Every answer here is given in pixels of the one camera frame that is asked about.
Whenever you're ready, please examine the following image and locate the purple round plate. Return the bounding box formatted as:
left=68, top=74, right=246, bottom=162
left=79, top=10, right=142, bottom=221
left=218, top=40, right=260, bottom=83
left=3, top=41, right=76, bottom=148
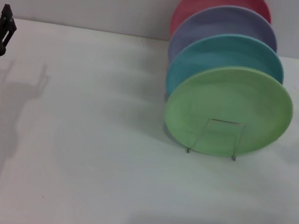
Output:
left=165, top=0, right=282, bottom=78

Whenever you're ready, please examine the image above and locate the metal wire plate rack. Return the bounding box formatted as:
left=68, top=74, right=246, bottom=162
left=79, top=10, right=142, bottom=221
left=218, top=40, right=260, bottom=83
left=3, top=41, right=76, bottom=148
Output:
left=184, top=114, right=247, bottom=162

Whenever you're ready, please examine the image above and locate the blue round plate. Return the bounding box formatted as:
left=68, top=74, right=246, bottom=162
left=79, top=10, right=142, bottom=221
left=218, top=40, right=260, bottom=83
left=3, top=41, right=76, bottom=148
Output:
left=163, top=25, right=290, bottom=112

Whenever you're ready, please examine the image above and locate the green round plate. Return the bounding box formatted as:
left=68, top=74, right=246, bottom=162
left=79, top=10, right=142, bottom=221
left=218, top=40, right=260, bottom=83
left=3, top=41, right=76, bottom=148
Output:
left=159, top=56, right=299, bottom=167

